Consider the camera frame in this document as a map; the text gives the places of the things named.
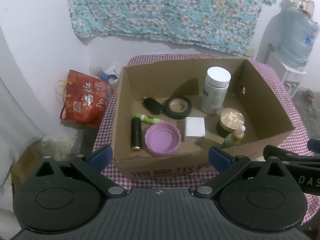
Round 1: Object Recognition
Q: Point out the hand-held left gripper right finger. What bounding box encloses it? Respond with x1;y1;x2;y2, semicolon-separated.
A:
194;146;292;199

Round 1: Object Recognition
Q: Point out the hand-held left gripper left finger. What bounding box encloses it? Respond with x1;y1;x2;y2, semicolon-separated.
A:
32;144;127;198

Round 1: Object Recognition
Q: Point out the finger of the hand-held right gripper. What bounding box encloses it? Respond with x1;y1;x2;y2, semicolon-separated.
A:
264;145;320;165
307;139;320;153

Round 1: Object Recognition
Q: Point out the green dropper bottle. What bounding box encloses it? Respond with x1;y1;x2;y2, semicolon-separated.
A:
220;126;246;149

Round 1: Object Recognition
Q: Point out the white charger plug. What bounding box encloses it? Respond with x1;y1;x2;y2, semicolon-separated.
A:
184;117;206;142

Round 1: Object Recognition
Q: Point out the black lipstick tube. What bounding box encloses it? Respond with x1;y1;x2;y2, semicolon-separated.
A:
130;117;142;151

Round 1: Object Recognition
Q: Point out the gold-lidded black jar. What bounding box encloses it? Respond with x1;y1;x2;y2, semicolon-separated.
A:
216;107;246;138

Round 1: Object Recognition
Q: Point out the black tape roll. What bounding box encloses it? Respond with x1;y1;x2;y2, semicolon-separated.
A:
164;96;192;120

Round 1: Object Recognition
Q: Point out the purple plastic lid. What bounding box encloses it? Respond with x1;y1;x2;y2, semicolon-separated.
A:
144;122;181;157

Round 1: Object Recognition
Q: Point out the green lip balm tube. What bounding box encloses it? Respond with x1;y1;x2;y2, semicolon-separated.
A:
135;114;163;124

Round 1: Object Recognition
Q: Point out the white pill bottle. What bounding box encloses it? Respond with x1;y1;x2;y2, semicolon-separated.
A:
201;67;231;115

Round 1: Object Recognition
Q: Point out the black oval key fob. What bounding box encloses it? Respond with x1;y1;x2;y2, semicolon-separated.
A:
143;97;164;115

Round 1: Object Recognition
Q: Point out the brown cardboard box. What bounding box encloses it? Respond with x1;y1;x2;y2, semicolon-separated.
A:
110;57;297;180

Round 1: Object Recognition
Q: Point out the dark red floor object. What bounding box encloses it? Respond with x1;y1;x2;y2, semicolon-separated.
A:
301;90;317;103

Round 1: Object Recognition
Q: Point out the red printed plastic bag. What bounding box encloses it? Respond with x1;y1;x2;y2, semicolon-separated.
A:
55;69;117;129

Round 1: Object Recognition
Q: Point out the purple checkered tablecloth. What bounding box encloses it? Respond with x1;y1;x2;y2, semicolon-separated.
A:
92;54;320;225

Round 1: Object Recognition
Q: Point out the small brown cardboard carton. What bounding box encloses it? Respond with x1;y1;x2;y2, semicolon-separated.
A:
11;142;44;188

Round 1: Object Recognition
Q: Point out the blue and white plastic object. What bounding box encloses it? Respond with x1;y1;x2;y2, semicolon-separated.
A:
96;65;119;83

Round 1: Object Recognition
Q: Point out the white water dispenser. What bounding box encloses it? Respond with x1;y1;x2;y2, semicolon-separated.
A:
266;51;307;99

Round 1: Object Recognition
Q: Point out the white curtain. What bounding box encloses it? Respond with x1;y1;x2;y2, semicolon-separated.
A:
0;25;44;213

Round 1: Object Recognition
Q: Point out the blue water jug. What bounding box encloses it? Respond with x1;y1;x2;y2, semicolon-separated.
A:
276;5;319;68

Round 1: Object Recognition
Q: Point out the small pink box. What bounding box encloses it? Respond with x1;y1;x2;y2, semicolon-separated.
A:
292;0;315;18

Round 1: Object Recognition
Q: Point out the floral teal cloth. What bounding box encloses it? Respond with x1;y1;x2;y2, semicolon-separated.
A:
66;0;278;57

